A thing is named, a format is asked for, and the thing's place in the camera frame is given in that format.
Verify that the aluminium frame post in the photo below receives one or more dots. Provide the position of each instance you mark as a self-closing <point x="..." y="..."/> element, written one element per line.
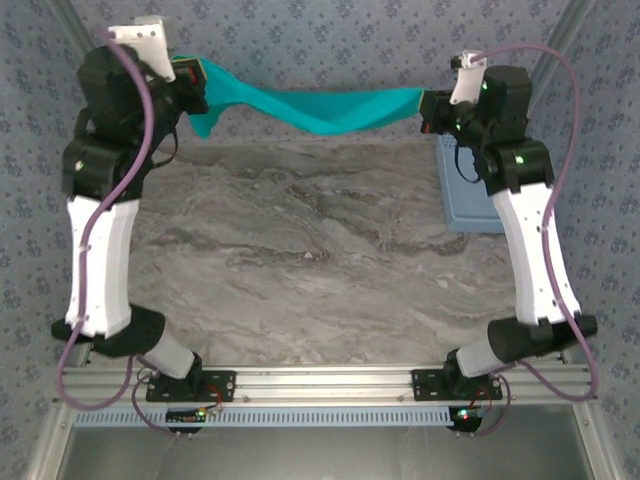
<point x="72" y="15"/>
<point x="575" y="20"/>

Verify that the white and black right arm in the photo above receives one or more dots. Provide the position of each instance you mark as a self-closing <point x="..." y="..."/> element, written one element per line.
<point x="530" y="260"/>

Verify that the grey metal shelf panel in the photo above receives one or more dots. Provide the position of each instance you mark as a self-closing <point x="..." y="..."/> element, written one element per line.
<point x="320" y="455"/>

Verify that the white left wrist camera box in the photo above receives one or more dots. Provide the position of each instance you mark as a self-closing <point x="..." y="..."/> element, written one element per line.
<point x="150" y="45"/>

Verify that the aluminium frame bar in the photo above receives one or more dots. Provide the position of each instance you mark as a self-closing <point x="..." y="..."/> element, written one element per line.
<point x="595" y="445"/>
<point x="47" y="445"/>

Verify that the teal t-shirt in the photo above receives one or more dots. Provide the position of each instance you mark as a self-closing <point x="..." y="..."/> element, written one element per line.
<point x="310" y="107"/>

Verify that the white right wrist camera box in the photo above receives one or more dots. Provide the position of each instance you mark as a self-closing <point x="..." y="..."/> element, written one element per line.
<point x="467" y="82"/>

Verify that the light blue perforated plastic basket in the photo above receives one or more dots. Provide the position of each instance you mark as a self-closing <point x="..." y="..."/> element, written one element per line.
<point x="465" y="200"/>

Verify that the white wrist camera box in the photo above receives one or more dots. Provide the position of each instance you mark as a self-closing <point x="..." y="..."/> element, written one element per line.
<point x="150" y="45"/>
<point x="467" y="82"/>

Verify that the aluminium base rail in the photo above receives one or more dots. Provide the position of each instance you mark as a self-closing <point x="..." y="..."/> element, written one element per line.
<point x="320" y="385"/>

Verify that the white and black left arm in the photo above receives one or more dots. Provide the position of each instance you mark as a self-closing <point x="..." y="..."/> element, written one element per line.
<point x="100" y="260"/>

